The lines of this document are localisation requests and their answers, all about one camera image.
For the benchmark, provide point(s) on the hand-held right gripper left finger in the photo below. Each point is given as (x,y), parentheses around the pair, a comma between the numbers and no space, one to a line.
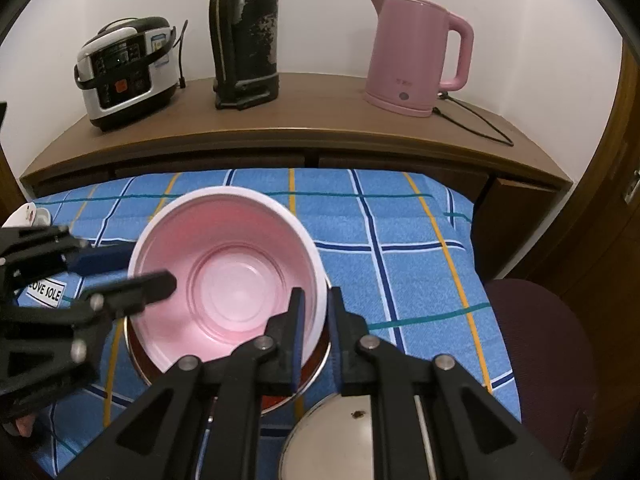
(298,340)

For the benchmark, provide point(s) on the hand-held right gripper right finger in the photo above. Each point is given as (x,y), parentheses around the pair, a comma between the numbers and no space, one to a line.
(334,345)

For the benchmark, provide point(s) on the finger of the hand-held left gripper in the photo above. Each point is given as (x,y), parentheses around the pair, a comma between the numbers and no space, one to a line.
(105,259)
(150,287)

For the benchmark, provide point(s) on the red steel bowl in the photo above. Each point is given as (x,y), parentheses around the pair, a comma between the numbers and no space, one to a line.
(145,365)

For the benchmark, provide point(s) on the pink plastic bowl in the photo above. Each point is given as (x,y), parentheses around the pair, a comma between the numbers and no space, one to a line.
(235,280)

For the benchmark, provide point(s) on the person's left hand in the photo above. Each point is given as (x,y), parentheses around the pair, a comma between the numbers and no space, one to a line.
(22,425)

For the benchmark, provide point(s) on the white cloth label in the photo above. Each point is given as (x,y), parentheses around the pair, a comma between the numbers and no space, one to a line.
(45,292)

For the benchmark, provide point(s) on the white floral dish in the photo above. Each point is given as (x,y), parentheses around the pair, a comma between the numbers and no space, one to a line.
(25,215)

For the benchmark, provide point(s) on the blue plaid bed sheet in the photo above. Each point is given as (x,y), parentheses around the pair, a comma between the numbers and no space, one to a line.
(400,270)

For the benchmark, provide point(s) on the white black rice cooker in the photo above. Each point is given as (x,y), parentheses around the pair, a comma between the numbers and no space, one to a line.
(125,80)

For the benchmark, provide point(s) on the maroon chair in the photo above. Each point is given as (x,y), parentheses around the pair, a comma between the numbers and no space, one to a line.
(540,350)

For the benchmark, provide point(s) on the brown wooden cabinet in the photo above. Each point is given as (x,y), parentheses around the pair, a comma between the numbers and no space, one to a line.
(325,125)

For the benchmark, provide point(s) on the black thermos flask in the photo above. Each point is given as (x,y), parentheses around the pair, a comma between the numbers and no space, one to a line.
(245,35)

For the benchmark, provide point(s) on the wooden closet door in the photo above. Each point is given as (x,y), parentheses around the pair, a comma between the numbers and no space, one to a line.
(610,270)

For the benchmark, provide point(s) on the pink electric kettle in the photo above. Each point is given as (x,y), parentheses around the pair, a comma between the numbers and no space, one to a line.
(400,50)

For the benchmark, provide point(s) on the metal closet fitting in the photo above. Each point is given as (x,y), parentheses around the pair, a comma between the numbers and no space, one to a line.
(634,186)

